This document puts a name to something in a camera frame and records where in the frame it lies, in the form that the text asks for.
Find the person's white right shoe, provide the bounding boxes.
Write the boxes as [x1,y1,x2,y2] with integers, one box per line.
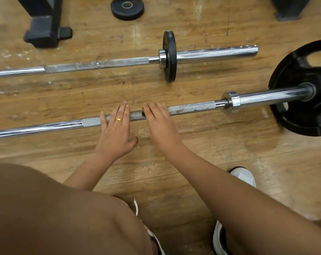
[212,167,257,255]

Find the person's left hand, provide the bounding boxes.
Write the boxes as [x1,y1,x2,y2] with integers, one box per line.
[100,101,139,162]

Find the person's left leg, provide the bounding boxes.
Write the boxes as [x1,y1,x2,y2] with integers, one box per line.
[0,160,154,255]

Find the person's white shoe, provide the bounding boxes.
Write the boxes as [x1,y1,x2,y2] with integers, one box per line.
[212,167,257,255]
[133,198,166,255]

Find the person's left forearm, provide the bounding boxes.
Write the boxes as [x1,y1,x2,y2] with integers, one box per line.
[63,152,117,192]

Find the small black weight plate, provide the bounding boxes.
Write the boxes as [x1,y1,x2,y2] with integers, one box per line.
[111,0,145,21]
[162,30,177,83]

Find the black rack foot with peg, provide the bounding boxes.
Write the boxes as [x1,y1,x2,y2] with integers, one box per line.
[15,0,73,49]

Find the person's right forearm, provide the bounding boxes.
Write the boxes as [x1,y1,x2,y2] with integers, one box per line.
[159,142,321,255]

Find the person's right hand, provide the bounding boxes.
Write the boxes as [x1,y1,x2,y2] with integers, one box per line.
[142,102,183,155]

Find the steel barbell with small plate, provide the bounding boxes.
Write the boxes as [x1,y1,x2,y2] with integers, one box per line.
[0,45,259,79]

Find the person's white left shoe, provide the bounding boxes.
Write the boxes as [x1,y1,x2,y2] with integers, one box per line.
[133,198,166,255]

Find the large black grip weight plate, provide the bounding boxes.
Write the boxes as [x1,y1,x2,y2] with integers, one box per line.
[268,38,321,137]

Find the steel barbell with large plate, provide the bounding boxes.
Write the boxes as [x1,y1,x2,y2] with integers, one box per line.
[0,83,316,140]

